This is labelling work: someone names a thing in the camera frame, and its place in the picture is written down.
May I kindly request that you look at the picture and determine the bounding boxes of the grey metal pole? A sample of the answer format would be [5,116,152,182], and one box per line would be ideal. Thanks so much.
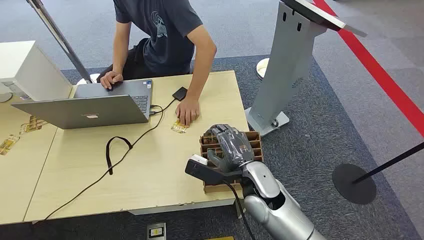
[25,0,94,85]

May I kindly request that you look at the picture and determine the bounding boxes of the white box device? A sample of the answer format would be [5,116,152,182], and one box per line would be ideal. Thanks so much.
[0,40,74,102]

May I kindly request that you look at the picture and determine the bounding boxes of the white round floor base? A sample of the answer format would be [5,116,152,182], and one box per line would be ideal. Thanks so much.
[255,57,271,80]

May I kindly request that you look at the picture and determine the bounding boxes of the grey kiosk stand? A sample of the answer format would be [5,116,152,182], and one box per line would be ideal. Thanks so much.
[244,0,368,138]

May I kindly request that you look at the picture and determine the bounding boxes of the black stanchion pole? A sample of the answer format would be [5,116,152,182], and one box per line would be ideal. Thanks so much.
[352,141,424,185]

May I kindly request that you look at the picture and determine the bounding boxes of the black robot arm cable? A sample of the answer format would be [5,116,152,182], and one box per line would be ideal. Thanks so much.
[222,179,257,240]

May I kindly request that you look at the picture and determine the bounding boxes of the person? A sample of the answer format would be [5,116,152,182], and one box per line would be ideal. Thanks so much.
[96,0,218,128]

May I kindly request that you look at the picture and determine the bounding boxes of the black card reader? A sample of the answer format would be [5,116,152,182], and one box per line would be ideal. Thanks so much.
[171,86,189,102]

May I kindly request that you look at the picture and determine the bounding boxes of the person's left hand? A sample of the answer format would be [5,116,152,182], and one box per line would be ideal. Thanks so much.
[175,95,201,128]

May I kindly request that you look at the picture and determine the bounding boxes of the metal floor socket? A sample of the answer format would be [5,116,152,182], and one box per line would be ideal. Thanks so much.
[146,222,167,240]

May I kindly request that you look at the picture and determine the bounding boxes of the wooden table leg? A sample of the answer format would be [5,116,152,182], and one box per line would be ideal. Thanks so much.
[233,198,247,220]

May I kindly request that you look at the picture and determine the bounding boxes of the black stanchion base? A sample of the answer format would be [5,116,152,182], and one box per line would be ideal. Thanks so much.
[331,162,378,206]

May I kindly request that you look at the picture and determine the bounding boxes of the black cable strap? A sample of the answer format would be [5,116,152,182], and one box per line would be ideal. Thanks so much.
[105,136,134,176]

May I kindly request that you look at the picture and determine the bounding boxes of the brown divided card box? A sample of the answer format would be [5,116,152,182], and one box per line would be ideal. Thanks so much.
[199,130,265,194]

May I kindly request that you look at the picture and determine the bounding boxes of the long black cable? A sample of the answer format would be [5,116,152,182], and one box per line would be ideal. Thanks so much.
[42,104,166,222]

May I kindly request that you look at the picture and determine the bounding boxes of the person's right hand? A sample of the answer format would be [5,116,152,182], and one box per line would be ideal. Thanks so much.
[99,70,124,91]

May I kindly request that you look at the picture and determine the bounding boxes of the black card reader cable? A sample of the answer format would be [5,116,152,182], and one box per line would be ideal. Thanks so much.
[149,97,177,116]

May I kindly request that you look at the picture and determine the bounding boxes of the gold patterned card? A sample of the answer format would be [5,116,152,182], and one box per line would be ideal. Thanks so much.
[19,115,49,135]
[170,119,188,135]
[0,134,21,156]

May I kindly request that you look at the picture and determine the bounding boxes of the white pole base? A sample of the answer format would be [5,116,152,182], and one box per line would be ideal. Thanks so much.
[76,73,101,86]

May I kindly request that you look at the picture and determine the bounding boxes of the grey laptop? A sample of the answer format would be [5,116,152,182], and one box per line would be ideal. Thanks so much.
[10,79,154,130]

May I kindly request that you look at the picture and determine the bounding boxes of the dark grey carpet mat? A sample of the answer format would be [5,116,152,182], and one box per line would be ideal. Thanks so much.
[0,54,422,240]

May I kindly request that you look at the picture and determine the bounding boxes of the black wrist camera pale box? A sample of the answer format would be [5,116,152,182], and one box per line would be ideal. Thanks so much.
[184,153,245,187]

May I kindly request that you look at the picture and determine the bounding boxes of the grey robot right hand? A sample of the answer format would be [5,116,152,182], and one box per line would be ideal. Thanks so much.
[203,123,256,173]

